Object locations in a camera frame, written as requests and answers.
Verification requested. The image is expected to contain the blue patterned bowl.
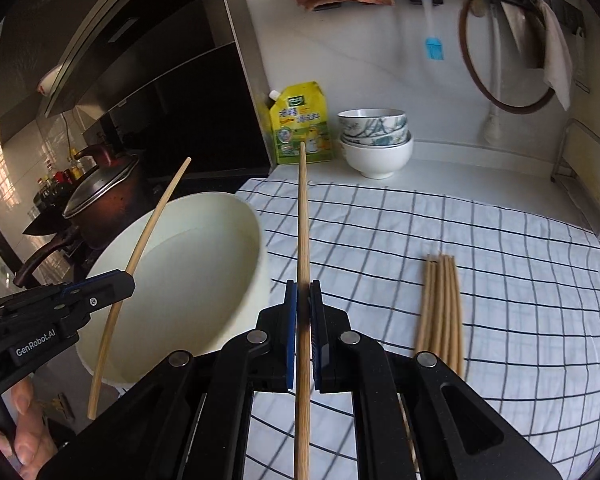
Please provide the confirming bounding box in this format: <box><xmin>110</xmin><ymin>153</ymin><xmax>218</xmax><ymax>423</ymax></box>
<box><xmin>338</xmin><ymin>107</ymin><xmax>407</xmax><ymax>138</ymax></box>
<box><xmin>340</xmin><ymin>129</ymin><xmax>410</xmax><ymax>148</ymax></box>

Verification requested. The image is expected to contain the black range hood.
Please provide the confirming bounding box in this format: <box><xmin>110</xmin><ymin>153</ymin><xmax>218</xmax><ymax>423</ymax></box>
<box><xmin>0</xmin><ymin>0</ymin><xmax>266</xmax><ymax>142</ymax></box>

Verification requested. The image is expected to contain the metal dish rack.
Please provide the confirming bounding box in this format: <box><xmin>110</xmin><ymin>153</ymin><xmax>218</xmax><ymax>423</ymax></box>
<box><xmin>550</xmin><ymin>118</ymin><xmax>600</xmax><ymax>242</ymax></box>

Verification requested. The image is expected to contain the wooden chopstick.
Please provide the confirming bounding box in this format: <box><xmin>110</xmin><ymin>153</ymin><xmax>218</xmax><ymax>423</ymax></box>
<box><xmin>430</xmin><ymin>254</ymin><xmax>445</xmax><ymax>359</ymax></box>
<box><xmin>440</xmin><ymin>256</ymin><xmax>452</xmax><ymax>364</ymax></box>
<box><xmin>415</xmin><ymin>258</ymin><xmax>434</xmax><ymax>352</ymax></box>
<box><xmin>86</xmin><ymin>156</ymin><xmax>193</xmax><ymax>421</ymax></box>
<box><xmin>294</xmin><ymin>142</ymin><xmax>312</xmax><ymax>480</ymax></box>
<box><xmin>452</xmin><ymin>258</ymin><xmax>464</xmax><ymax>377</ymax></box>
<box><xmin>450</xmin><ymin>257</ymin><xmax>456</xmax><ymax>372</ymax></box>
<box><xmin>426</xmin><ymin>259</ymin><xmax>438</xmax><ymax>351</ymax></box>

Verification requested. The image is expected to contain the white hanging brush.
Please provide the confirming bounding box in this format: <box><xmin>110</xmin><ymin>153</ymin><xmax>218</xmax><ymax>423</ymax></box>
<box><xmin>483</xmin><ymin>3</ymin><xmax>502</xmax><ymax>146</ymax></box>

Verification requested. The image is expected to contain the yellow seasoning pouch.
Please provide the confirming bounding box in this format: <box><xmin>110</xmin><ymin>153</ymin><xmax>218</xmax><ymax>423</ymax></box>
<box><xmin>270</xmin><ymin>81</ymin><xmax>332</xmax><ymax>165</ymax></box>

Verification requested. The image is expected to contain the brown round hoop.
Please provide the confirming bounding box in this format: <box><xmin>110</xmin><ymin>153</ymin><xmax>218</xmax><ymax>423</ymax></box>
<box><xmin>458</xmin><ymin>0</ymin><xmax>555</xmax><ymax>115</ymax></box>

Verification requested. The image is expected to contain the large white round basin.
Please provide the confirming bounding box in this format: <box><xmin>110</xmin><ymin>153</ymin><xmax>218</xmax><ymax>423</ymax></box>
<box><xmin>102</xmin><ymin>192</ymin><xmax>271</xmax><ymax>388</ymax></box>

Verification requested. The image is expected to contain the white ceramic bowl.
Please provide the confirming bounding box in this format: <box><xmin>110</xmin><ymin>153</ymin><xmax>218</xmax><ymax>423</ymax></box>
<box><xmin>340</xmin><ymin>132</ymin><xmax>415</xmax><ymax>180</ymax></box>

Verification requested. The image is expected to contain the brown cooking pot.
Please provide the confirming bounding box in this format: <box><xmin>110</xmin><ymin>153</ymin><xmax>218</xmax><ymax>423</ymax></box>
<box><xmin>67</xmin><ymin>157</ymin><xmax>152</xmax><ymax>249</ymax></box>

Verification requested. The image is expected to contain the dark pan with handle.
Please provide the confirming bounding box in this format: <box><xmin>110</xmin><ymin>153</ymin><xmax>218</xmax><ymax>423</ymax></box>
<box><xmin>12</xmin><ymin>226</ymin><xmax>79</xmax><ymax>287</ymax></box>

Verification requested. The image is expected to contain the person's left hand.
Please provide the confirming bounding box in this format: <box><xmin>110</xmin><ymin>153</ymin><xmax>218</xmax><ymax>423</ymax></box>
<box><xmin>0</xmin><ymin>376</ymin><xmax>58</xmax><ymax>480</ymax></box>

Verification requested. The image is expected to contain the white black-checked cloth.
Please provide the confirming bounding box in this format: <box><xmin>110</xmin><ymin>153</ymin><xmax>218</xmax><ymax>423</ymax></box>
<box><xmin>234</xmin><ymin>176</ymin><xmax>600</xmax><ymax>480</ymax></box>

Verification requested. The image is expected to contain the blue silicone brush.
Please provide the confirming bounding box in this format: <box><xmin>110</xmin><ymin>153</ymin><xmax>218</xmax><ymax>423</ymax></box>
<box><xmin>420</xmin><ymin>0</ymin><xmax>444</xmax><ymax>61</ymax></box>

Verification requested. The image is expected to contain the white hanging towel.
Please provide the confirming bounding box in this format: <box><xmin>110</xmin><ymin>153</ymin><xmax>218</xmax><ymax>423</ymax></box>
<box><xmin>539</xmin><ymin>0</ymin><xmax>573</xmax><ymax>110</ymax></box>

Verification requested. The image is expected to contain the glass pot lid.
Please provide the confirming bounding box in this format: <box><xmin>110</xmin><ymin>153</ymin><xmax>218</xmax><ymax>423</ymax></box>
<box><xmin>62</xmin><ymin>158</ymin><xmax>138</xmax><ymax>219</ymax></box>

